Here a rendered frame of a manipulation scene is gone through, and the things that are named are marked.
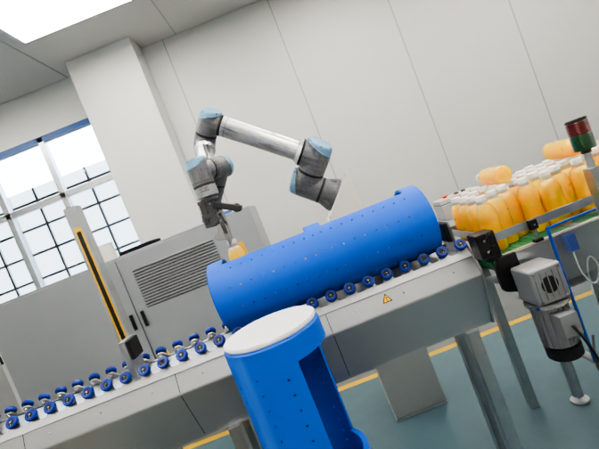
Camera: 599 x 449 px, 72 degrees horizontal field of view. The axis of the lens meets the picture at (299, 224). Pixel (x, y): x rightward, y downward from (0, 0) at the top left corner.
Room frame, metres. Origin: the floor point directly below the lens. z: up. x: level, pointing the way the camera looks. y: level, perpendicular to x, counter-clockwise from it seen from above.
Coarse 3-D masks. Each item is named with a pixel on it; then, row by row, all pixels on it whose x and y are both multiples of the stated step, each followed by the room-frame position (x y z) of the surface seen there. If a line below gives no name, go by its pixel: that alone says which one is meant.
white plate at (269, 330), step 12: (276, 312) 1.28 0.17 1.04; (288, 312) 1.23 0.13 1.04; (300, 312) 1.17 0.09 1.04; (312, 312) 1.12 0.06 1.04; (252, 324) 1.25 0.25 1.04; (264, 324) 1.19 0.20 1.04; (276, 324) 1.14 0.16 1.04; (288, 324) 1.10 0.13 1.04; (300, 324) 1.06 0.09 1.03; (240, 336) 1.17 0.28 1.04; (252, 336) 1.12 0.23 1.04; (264, 336) 1.08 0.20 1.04; (276, 336) 1.03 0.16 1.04; (288, 336) 1.03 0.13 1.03; (228, 348) 1.09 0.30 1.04; (240, 348) 1.05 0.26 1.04; (252, 348) 1.02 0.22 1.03
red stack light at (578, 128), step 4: (584, 120) 1.25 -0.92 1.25; (588, 120) 1.26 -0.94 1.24; (572, 124) 1.26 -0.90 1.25; (576, 124) 1.26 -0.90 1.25; (580, 124) 1.25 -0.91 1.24; (584, 124) 1.25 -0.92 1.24; (588, 124) 1.25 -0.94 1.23; (568, 128) 1.28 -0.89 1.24; (572, 128) 1.27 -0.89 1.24; (576, 128) 1.26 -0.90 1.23; (580, 128) 1.25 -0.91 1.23; (584, 128) 1.25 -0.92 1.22; (588, 128) 1.25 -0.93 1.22; (568, 132) 1.28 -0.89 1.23; (572, 132) 1.27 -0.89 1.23; (576, 132) 1.26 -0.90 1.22; (580, 132) 1.25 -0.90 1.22; (584, 132) 1.25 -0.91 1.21; (568, 136) 1.29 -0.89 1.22; (572, 136) 1.27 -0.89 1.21
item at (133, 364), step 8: (128, 336) 1.65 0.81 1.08; (136, 336) 1.66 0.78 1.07; (120, 344) 1.57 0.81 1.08; (128, 344) 1.57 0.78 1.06; (136, 344) 1.63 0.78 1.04; (128, 352) 1.58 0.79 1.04; (136, 352) 1.60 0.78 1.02; (128, 360) 1.57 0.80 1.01; (136, 360) 1.61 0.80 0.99; (128, 368) 1.57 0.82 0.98; (136, 368) 1.58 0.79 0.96; (136, 376) 1.57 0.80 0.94
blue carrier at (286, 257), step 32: (416, 192) 1.55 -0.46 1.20; (352, 224) 1.52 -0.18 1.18; (384, 224) 1.50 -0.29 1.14; (416, 224) 1.49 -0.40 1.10; (256, 256) 1.54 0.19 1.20; (288, 256) 1.50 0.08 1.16; (320, 256) 1.49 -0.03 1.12; (352, 256) 1.49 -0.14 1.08; (384, 256) 1.50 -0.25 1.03; (416, 256) 1.55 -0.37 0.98; (224, 288) 1.49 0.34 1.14; (256, 288) 1.48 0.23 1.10; (288, 288) 1.49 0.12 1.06; (320, 288) 1.51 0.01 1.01; (224, 320) 1.49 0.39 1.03
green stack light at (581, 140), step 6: (588, 132) 1.25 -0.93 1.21; (570, 138) 1.28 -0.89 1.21; (576, 138) 1.26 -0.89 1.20; (582, 138) 1.25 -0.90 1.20; (588, 138) 1.25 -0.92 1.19; (594, 138) 1.26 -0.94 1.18; (570, 144) 1.29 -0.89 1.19; (576, 144) 1.27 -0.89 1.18; (582, 144) 1.26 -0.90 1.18; (588, 144) 1.25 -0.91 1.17; (594, 144) 1.25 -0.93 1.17; (576, 150) 1.28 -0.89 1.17; (582, 150) 1.26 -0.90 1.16
